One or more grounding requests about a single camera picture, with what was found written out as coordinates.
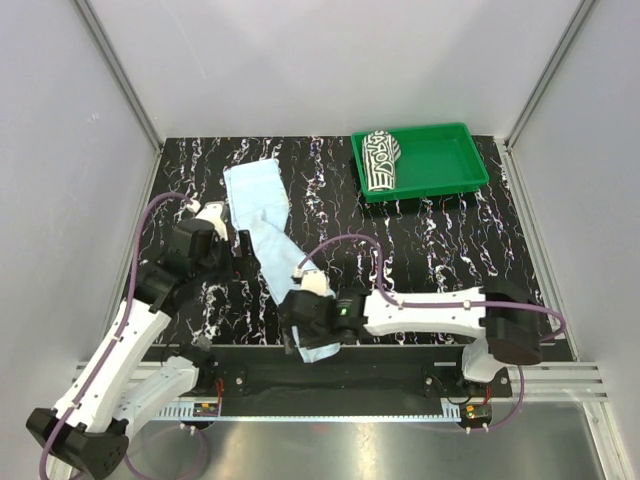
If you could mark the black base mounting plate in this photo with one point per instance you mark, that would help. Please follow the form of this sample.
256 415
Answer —
378 381

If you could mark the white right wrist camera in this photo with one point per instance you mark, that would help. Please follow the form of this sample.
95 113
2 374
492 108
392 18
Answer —
314 281

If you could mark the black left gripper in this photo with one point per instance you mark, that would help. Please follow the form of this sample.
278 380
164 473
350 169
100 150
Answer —
237 267

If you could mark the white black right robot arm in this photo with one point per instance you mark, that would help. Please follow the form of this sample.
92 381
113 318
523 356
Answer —
500 319

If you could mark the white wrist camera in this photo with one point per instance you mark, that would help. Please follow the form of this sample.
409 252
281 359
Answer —
314 281
210 219

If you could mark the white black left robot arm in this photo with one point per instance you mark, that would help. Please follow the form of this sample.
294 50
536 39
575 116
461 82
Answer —
90 427

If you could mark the green white striped towel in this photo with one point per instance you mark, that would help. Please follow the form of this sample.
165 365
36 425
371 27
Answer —
380 152

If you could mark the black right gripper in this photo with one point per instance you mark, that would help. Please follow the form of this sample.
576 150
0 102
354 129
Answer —
308 342

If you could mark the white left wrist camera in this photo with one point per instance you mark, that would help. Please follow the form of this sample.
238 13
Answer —
210 219

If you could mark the cable junction box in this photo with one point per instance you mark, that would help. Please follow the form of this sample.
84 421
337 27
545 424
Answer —
478 412
206 409

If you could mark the aluminium frame rail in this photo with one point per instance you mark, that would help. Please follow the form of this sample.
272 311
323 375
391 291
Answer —
547 382

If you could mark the left cable junction box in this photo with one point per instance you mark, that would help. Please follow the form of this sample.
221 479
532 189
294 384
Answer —
206 409

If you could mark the right cable junction box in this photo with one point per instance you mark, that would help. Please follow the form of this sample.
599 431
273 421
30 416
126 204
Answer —
478 412

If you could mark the green plastic tray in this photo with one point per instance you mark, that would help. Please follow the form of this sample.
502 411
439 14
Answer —
435 160

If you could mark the light blue towel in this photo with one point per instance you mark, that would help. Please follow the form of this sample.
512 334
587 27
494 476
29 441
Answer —
258 202

